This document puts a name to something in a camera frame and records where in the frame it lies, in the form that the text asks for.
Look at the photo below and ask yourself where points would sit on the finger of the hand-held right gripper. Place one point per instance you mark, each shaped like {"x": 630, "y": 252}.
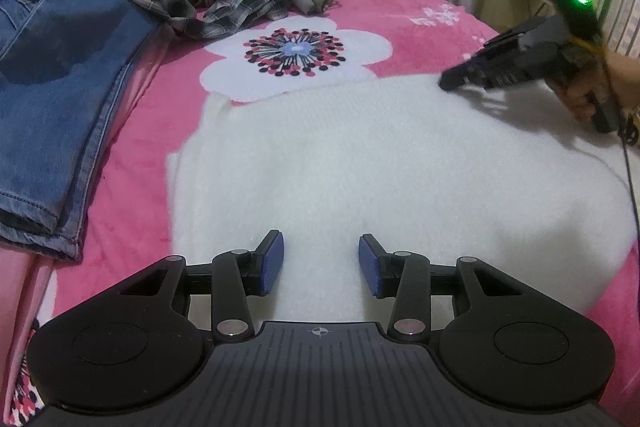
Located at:
{"x": 475, "y": 74}
{"x": 510, "y": 38}

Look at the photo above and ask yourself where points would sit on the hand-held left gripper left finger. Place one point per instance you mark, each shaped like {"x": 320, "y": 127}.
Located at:
{"x": 272, "y": 264}

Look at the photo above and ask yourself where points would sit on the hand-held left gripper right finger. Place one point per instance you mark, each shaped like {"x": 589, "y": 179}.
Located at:
{"x": 370, "y": 267}

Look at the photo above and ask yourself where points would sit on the white knit sweater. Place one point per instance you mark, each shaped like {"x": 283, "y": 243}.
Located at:
{"x": 375, "y": 157}

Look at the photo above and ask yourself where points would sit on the person's right hand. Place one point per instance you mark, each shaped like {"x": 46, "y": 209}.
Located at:
{"x": 575, "y": 96}

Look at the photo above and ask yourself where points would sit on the pink floral blanket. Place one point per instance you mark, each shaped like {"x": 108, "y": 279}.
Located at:
{"x": 395, "y": 4}

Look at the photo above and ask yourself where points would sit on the dark blue jeans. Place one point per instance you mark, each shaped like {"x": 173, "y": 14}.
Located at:
{"x": 70, "y": 97}

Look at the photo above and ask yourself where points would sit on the light blue jeans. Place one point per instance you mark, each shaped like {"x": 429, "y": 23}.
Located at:
{"x": 10, "y": 24}

